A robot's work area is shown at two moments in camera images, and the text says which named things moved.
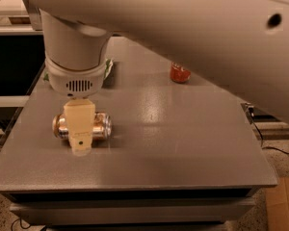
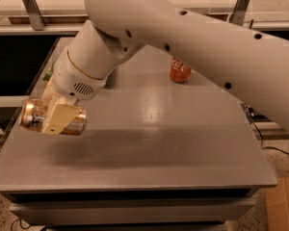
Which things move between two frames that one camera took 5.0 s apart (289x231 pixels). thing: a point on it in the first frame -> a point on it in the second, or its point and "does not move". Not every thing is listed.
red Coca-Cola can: x=178 y=73 does not move
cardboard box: x=282 y=205 does not move
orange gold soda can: x=102 y=126 -> x=33 y=117
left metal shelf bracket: x=36 y=16 does not move
